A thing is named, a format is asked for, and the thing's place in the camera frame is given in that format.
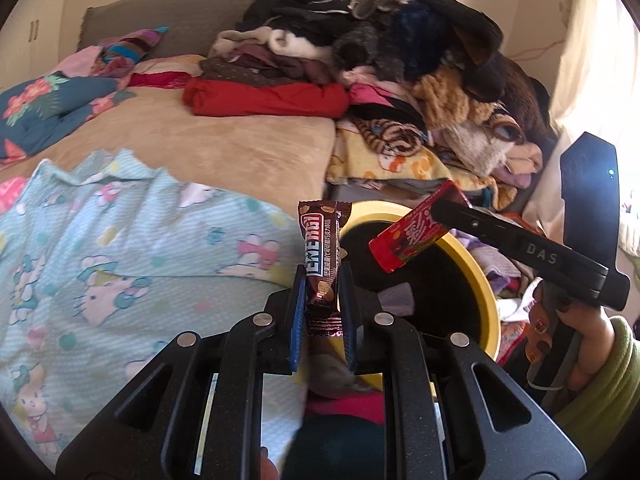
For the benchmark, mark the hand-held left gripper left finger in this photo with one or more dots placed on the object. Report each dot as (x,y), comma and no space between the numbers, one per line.
(298,322)

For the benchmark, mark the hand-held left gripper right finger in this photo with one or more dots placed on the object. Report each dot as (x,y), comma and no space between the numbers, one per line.
(347,322)

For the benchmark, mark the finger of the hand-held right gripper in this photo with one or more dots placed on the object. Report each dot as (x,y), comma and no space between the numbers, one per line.
(475,222)

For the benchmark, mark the red candy wrapper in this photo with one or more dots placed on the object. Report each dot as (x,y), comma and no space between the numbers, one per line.
(410,237)

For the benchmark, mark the brown chocolate bar wrapper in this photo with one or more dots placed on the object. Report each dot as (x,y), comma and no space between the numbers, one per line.
(320,245)

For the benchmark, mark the yellow rimmed black trash bin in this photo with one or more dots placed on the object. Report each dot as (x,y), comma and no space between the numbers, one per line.
(450,305)

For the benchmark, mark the person's right forearm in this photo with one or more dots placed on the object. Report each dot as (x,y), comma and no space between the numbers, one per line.
(607,385)

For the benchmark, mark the person's right hand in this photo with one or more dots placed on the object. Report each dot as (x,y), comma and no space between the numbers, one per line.
(595,335)

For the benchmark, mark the person's left hand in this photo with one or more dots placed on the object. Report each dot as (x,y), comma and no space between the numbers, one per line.
(267,466)

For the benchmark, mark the light purple garment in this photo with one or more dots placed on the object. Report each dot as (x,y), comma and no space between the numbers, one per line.
(505,270)

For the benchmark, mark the magenta cloth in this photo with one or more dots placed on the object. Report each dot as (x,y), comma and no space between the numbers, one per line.
(345,406)

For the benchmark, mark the yellow cartoon blanket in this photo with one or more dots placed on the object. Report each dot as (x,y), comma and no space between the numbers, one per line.
(400,170)

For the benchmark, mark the brown plush toy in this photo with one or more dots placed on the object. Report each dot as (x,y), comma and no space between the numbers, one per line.
(450,105)

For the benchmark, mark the tiger striped cloth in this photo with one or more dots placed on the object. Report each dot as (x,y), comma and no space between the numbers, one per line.
(390,137)

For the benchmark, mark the dark teal garment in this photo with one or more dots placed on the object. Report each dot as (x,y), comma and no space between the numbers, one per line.
(340,450)

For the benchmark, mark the white curtain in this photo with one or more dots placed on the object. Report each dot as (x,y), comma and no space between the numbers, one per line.
(590,60)

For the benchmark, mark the pink garment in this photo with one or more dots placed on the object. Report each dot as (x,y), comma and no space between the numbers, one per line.
(380,95)

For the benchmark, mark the light blue cartoon cat sheet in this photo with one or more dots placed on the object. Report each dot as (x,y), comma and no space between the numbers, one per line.
(125,260)

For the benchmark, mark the beige bed sheet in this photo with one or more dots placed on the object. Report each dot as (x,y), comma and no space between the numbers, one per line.
(225,145)

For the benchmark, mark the dark blue fuzzy garment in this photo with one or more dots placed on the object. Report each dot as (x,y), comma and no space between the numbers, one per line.
(417,35)

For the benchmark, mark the black furry garment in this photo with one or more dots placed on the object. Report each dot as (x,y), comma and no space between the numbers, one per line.
(465,25)

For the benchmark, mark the grey dotted garment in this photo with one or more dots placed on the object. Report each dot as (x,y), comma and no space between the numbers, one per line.
(360,45)

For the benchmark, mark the red folded garment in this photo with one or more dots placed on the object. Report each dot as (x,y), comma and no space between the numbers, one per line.
(265,97)

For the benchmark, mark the grey plush item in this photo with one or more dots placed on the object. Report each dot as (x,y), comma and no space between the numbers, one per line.
(380,0)

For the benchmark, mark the white fleece garment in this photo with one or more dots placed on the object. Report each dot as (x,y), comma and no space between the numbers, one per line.
(300,42)

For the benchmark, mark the dark dotted garment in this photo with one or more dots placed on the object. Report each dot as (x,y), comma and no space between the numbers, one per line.
(250,70)

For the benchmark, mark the black jacket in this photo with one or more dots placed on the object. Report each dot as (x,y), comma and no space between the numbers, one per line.
(300,5)

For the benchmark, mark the red and cream pillow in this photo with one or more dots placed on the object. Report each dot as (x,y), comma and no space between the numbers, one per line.
(165,72)

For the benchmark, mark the beige garment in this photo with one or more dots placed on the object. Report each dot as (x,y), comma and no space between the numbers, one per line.
(235,42)

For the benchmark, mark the pink cartoon blanket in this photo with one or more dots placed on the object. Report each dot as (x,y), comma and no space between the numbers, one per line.
(10,192)

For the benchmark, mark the striped pillow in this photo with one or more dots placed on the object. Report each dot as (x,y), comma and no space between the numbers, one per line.
(130,45)

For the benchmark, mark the grey padded headboard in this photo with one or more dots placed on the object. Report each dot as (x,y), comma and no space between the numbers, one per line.
(190,15)

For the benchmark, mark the blue floral quilt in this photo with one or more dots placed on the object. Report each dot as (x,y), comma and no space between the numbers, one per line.
(40,105)

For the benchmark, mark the white wardrobe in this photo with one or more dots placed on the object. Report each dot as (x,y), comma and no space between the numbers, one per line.
(40,50)

